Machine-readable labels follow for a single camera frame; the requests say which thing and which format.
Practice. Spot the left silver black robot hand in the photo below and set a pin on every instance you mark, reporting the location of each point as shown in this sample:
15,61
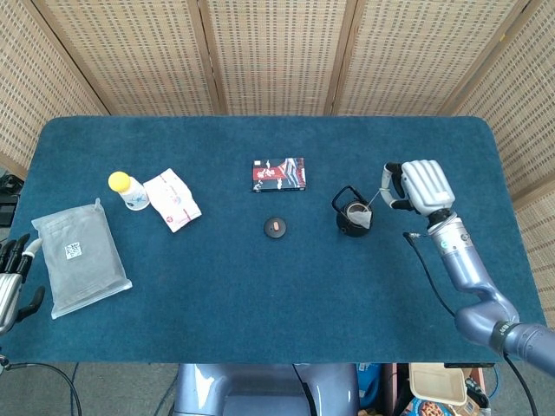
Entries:
8,290

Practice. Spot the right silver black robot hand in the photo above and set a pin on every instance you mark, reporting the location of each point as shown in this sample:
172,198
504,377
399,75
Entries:
427,186

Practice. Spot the grey plastic bag package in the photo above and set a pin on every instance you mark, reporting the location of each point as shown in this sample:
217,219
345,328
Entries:
82,260

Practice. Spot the black cast iron teapot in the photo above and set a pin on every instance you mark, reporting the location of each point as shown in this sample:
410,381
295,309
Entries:
347,229

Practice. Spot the red black tea packet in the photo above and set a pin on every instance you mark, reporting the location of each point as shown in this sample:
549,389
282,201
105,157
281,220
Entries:
277,173

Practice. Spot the black teapot lid orange knob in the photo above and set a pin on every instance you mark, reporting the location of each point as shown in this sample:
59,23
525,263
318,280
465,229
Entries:
271,232

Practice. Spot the blue plastic snack packet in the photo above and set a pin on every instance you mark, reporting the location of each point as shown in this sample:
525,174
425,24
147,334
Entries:
368,381

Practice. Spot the black equipment box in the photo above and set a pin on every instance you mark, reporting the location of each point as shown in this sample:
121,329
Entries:
6,212

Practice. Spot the white paper cup blue flower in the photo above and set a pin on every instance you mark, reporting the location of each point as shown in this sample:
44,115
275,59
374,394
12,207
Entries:
136,200

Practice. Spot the white tissue pack red print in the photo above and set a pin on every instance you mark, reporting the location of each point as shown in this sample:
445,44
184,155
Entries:
173,199

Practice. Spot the blue carpet table mat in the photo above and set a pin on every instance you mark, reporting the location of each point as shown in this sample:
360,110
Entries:
217,303

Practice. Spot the colourful snack package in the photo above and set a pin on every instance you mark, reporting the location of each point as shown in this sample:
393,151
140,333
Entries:
429,409

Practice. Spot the blue-grey robot torso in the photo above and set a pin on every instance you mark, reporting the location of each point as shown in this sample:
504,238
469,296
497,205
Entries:
260,390

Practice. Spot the woven folding screen wood frame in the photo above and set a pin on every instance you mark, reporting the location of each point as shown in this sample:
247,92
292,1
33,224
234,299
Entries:
277,56

